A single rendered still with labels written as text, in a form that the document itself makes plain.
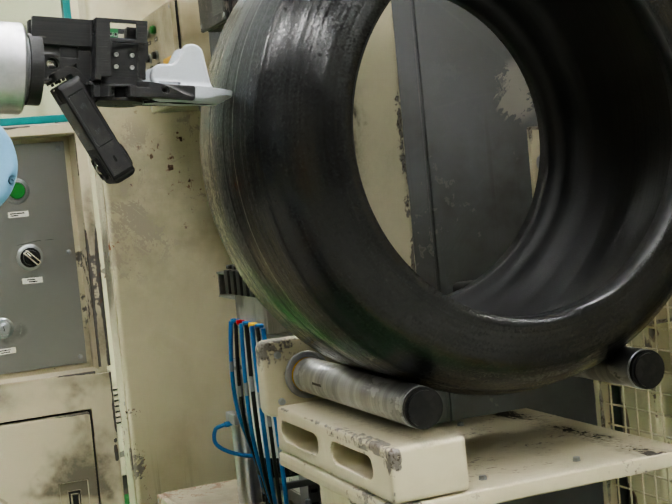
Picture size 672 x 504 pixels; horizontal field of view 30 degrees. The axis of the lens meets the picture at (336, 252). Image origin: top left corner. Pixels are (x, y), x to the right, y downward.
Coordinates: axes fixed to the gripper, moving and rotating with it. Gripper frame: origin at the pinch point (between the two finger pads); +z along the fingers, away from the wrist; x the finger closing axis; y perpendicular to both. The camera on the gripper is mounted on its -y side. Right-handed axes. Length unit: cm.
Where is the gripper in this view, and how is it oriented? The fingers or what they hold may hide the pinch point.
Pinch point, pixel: (220, 100)
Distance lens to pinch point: 133.2
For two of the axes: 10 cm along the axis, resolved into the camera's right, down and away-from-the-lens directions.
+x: -3.7, -0.1, 9.3
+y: 0.1, -10.0, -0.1
